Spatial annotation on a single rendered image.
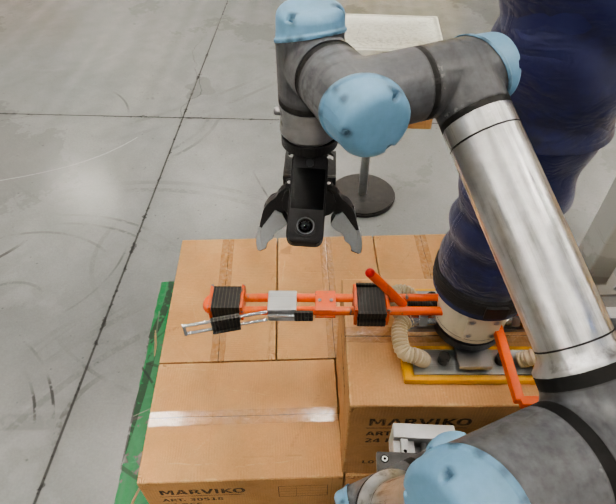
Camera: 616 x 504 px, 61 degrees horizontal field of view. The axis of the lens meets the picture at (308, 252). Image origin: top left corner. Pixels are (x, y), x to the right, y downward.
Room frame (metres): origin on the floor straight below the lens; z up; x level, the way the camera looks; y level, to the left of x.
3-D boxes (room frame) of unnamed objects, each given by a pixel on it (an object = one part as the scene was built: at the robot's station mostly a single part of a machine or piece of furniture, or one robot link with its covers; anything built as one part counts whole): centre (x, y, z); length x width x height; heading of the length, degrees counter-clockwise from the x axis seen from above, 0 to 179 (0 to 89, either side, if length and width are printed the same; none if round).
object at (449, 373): (0.71, -0.40, 0.97); 0.34 x 0.10 x 0.05; 90
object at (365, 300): (0.80, -0.15, 1.07); 0.10 x 0.08 x 0.06; 0
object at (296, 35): (0.56, 0.00, 1.82); 0.09 x 0.08 x 0.11; 24
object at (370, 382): (0.80, -0.40, 0.74); 0.60 x 0.40 x 0.40; 90
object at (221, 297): (0.81, 0.20, 1.07); 0.08 x 0.07 x 0.05; 90
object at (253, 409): (1.09, -0.09, 0.34); 1.20 x 1.00 x 0.40; 92
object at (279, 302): (0.81, 0.06, 1.07); 0.07 x 0.07 x 0.04; 0
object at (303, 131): (0.56, 0.00, 1.74); 0.08 x 0.08 x 0.05
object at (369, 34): (2.50, -0.33, 0.82); 0.60 x 0.40 x 0.40; 86
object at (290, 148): (0.57, 0.00, 1.66); 0.09 x 0.08 x 0.12; 178
